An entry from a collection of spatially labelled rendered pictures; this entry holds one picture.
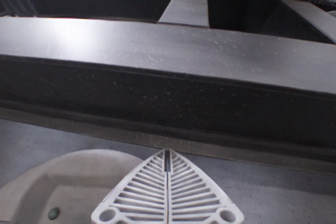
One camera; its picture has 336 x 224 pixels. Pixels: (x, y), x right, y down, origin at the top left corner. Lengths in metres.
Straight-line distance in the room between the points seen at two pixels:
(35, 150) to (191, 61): 1.05
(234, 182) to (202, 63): 0.73
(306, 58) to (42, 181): 0.64
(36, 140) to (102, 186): 0.74
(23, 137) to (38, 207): 0.73
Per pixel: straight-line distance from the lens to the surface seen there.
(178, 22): 0.31
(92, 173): 0.46
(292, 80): 0.22
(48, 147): 1.08
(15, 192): 0.56
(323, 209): 1.08
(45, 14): 1.51
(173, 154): 0.16
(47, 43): 0.30
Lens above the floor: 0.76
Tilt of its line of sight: 53 degrees down
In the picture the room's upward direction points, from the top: 1 degrees clockwise
